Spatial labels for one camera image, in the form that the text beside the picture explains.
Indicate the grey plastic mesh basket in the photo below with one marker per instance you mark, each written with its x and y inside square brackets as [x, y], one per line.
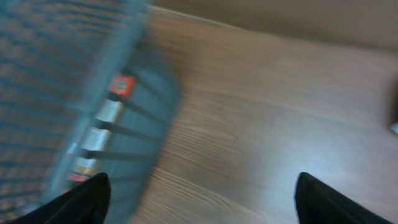
[58, 59]

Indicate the orange spaghetti packet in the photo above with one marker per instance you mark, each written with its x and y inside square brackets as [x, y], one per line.
[95, 137]

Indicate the green wet wipes packet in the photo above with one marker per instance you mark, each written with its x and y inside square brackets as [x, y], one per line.
[394, 127]

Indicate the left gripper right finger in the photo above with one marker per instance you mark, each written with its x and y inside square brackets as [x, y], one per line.
[318, 203]

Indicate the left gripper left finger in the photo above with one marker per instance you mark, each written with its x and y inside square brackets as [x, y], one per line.
[87, 203]

